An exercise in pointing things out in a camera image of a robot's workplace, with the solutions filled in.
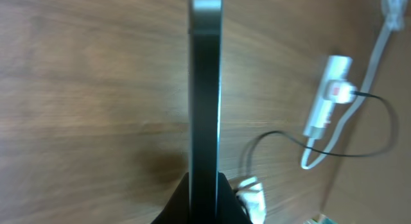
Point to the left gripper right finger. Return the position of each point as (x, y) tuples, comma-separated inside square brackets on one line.
[(229, 210)]

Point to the white USB charger plug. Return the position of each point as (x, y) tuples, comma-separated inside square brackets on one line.
[(340, 91)]

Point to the Galaxy S25 smartphone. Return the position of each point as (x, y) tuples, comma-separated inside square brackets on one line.
[(205, 31)]

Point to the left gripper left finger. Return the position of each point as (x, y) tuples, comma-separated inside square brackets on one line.
[(176, 210)]

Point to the white power strip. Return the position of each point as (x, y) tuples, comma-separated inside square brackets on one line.
[(319, 118)]

